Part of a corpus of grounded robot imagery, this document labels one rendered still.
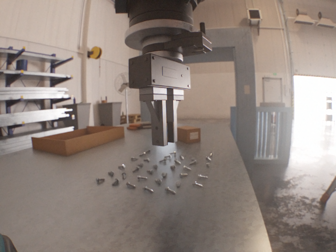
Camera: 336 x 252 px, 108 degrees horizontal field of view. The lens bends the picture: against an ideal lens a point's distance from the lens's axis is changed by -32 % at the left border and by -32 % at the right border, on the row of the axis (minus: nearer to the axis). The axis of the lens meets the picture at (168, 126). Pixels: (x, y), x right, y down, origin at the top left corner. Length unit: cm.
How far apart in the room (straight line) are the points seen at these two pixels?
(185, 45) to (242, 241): 29
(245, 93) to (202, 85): 799
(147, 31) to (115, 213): 30
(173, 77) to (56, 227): 32
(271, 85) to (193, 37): 956
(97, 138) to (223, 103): 890
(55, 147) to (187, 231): 63
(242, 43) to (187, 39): 154
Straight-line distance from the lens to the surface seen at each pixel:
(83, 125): 539
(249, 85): 173
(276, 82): 991
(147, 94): 29
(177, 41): 29
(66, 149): 71
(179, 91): 35
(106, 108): 665
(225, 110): 951
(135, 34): 31
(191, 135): 79
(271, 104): 247
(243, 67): 175
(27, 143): 401
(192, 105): 969
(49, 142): 81
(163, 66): 30
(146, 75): 27
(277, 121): 260
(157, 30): 30
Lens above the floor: 83
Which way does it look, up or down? 7 degrees down
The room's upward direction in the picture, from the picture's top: 2 degrees counter-clockwise
